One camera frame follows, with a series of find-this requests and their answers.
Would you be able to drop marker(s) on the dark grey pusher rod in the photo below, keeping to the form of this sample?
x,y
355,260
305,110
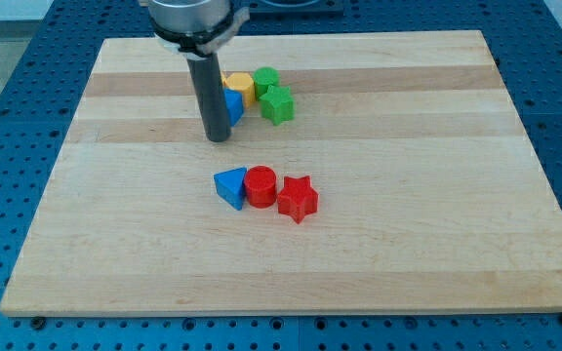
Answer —
x,y
205,74

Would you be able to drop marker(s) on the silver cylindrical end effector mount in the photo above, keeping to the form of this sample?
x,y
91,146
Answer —
x,y
195,29

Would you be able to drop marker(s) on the blue cube block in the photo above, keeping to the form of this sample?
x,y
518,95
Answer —
x,y
234,104

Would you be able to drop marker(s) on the yellow hexagon block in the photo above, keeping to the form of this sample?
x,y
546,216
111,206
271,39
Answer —
x,y
243,83

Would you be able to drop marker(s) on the green cylinder block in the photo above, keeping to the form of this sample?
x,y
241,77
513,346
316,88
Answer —
x,y
263,78

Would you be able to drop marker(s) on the green star block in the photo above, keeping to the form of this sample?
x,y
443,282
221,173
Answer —
x,y
277,105

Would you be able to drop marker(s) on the blue triangle block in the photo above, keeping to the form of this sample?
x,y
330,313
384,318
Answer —
x,y
230,187

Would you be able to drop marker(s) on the red cylinder block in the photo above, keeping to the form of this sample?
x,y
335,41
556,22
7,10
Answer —
x,y
260,185

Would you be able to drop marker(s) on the red star block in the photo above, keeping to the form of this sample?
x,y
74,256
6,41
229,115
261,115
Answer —
x,y
297,198

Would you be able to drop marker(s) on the wooden board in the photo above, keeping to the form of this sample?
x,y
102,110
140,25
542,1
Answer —
x,y
404,184

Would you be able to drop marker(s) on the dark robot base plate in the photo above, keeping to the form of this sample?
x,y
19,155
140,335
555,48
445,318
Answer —
x,y
292,7

